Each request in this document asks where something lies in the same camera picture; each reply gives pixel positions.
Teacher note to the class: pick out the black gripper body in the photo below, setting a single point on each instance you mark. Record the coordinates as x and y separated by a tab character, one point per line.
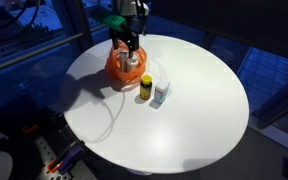
124	34

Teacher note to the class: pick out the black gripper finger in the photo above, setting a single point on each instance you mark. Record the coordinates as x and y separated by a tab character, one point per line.
115	43
132	46

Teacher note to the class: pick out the white lotion bottle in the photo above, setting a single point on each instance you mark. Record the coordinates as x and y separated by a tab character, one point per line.
123	60

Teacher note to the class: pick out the orange plastic bag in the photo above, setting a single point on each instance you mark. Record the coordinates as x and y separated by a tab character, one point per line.
117	71

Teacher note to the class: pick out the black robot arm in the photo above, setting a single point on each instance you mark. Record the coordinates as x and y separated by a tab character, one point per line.
130	6

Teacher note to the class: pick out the white capped pill bottle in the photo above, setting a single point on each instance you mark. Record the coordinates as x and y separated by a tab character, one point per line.
132	63

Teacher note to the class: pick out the yellow capped vitamin bottle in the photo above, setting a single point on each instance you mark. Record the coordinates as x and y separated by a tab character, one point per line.
146	88

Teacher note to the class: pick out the white blue labelled container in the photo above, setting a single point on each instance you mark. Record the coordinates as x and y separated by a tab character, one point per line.
161	90

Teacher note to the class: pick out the metal railing bar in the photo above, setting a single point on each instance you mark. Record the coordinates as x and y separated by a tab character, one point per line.
27	55

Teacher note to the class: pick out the small orange clamp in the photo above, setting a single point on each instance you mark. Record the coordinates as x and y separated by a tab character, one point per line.
29	128

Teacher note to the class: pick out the purple orange clamp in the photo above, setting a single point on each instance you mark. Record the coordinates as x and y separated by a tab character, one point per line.
69	158

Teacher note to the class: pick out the perforated metal plate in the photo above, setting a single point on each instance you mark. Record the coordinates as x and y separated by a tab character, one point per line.
45	160

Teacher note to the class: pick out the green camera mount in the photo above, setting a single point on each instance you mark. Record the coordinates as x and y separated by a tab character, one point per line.
114	21

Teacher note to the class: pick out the dark window frame post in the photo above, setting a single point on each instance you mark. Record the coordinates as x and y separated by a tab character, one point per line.
79	20

